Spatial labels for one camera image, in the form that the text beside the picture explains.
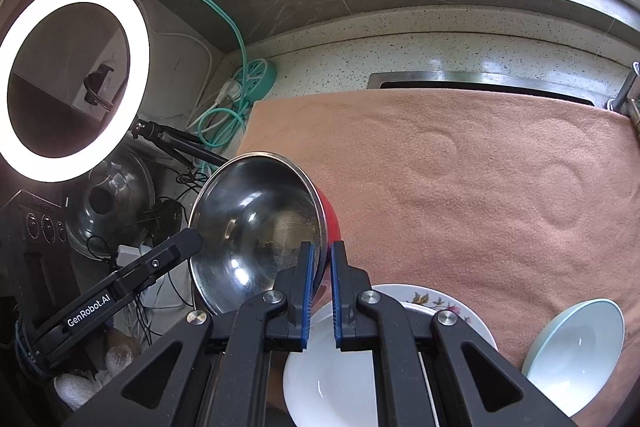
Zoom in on white plug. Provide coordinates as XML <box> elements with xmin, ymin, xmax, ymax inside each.
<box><xmin>216</xmin><ymin>79</ymin><xmax>241</xmax><ymax>105</ymax></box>

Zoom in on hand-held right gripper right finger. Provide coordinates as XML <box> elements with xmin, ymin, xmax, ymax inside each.
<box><xmin>330</xmin><ymin>239</ymin><xmax>581</xmax><ymax>427</ymax></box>

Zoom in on steel pot lid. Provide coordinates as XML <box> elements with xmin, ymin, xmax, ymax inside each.
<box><xmin>65</xmin><ymin>147</ymin><xmax>156</xmax><ymax>258</ymax></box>

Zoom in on steel bowl red outside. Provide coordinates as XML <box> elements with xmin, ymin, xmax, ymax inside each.
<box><xmin>187</xmin><ymin>151</ymin><xmax>343</xmax><ymax>315</ymax></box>

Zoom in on black tripod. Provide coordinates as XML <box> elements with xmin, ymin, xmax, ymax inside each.
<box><xmin>132</xmin><ymin>119</ymin><xmax>231</xmax><ymax>168</ymax></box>

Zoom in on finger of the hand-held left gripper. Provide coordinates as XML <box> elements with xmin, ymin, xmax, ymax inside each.
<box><xmin>30</xmin><ymin>228</ymin><xmax>204</xmax><ymax>360</ymax></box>

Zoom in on teal power strip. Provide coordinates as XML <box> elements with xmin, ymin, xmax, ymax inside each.
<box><xmin>231</xmin><ymin>59</ymin><xmax>277</xmax><ymax>104</ymax></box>

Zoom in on white charger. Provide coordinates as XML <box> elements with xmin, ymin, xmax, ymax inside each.
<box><xmin>117</xmin><ymin>244</ymin><xmax>151</xmax><ymax>270</ymax></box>

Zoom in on white cable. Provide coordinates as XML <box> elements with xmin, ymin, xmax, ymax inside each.
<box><xmin>150</xmin><ymin>29</ymin><xmax>241</xmax><ymax>158</ymax></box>

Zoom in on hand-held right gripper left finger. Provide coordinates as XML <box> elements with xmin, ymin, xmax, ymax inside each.
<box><xmin>62</xmin><ymin>242</ymin><xmax>317</xmax><ymax>427</ymax></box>

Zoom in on black phone clamp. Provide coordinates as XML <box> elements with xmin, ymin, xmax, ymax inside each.
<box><xmin>82</xmin><ymin>63</ymin><xmax>116</xmax><ymax>111</ymax></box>

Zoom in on black cables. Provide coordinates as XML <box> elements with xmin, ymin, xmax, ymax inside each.
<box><xmin>87</xmin><ymin>172</ymin><xmax>201</xmax><ymax>343</ymax></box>

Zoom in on brown towel mat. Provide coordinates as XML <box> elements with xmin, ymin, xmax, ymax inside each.
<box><xmin>232</xmin><ymin>89</ymin><xmax>640</xmax><ymax>427</ymax></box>

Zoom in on black stove with knobs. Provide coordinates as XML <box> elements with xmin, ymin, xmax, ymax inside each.
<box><xmin>0</xmin><ymin>189</ymin><xmax>71</xmax><ymax>333</ymax></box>

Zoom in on steel faucet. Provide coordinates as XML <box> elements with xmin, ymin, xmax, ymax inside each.
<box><xmin>605</xmin><ymin>62</ymin><xmax>640</xmax><ymax>132</ymax></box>

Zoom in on light green bowl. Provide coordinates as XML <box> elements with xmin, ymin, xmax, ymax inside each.
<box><xmin>521</xmin><ymin>298</ymin><xmax>626</xmax><ymax>417</ymax></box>

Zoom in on white bowl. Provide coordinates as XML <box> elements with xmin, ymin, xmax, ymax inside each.
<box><xmin>282</xmin><ymin>302</ymin><xmax>436</xmax><ymax>427</ymax></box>

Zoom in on person's left hand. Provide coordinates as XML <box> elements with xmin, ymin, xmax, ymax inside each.
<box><xmin>52</xmin><ymin>329</ymin><xmax>141</xmax><ymax>410</ymax></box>

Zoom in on teal power cable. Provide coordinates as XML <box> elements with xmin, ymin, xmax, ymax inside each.
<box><xmin>95</xmin><ymin>0</ymin><xmax>251</xmax><ymax>160</ymax></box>

